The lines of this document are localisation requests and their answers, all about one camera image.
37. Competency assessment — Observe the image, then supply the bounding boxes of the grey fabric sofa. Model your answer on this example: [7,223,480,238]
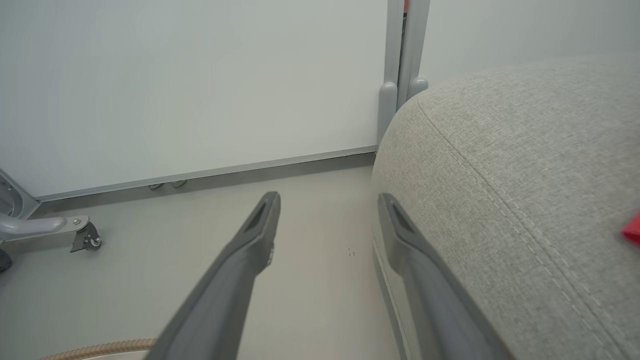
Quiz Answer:
[370,54,640,360]

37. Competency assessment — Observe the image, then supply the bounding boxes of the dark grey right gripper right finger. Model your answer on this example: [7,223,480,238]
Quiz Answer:
[377,193,517,360]

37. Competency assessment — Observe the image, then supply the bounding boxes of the grey partition frame post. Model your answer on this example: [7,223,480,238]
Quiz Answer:
[0,169,42,221]

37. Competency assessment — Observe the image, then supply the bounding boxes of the red and white shirt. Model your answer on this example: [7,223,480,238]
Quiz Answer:
[620,212,640,247]

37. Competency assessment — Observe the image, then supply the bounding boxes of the black caster wheel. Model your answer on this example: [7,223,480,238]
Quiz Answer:
[69,222,103,254]

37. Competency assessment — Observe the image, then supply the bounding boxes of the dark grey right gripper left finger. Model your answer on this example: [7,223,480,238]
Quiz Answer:
[144,191,282,360]

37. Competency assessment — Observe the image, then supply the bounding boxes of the grey partition leg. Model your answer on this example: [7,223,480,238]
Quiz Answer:
[375,0,407,147]
[397,0,432,110]

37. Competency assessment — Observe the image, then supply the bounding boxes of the grey partition bottom rail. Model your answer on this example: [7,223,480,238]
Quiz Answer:
[34,145,378,204]

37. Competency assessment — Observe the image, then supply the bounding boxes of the grey partition foot bar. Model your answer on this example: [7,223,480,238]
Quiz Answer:
[0,212,91,246]

